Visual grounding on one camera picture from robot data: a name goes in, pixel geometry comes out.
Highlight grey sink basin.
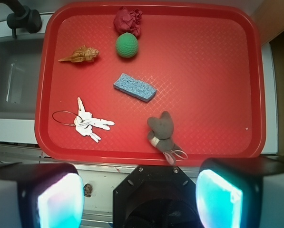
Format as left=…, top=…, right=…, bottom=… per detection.
left=0, top=33, right=44, bottom=120

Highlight small brown debris lump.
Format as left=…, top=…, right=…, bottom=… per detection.
left=84, top=183, right=93, bottom=198

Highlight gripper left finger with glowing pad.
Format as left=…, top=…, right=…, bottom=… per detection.
left=0, top=163, right=84, bottom=228

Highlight grey plush toy animal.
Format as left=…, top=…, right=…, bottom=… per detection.
left=147, top=111, right=188, bottom=165

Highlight black faucet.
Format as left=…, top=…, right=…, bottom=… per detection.
left=0, top=0, right=42, bottom=38

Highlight brown conch seashell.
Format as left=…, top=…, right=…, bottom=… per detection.
left=59, top=45, right=100, bottom=63

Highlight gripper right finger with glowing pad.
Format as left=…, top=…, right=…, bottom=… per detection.
left=196, top=157, right=284, bottom=228

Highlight red plastic tray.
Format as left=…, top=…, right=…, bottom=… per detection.
left=35, top=1, right=266, bottom=166

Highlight green golf ball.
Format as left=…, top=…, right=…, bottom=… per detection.
left=115, top=33, right=138, bottom=58

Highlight blue sponge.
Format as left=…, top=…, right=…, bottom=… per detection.
left=113, top=73, right=157, bottom=102

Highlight crumpled red paper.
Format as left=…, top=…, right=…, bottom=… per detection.
left=113, top=6, right=143, bottom=38

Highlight silver keys on wire ring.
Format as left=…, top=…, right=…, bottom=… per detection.
left=52, top=96, right=115, bottom=143

